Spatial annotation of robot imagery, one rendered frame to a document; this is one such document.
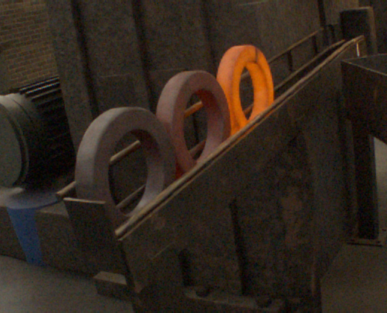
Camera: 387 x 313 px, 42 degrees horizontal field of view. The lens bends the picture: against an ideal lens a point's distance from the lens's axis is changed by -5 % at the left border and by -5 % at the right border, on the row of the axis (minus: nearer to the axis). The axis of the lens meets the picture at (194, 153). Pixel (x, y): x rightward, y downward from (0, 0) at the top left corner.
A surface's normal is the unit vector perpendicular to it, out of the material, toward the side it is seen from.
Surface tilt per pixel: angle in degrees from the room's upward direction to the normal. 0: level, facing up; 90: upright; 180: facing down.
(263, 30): 90
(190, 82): 90
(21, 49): 90
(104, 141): 90
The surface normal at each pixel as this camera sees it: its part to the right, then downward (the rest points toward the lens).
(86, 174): -0.55, -0.04
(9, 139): -0.52, 0.32
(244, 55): 0.84, 0.01
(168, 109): -0.52, -0.25
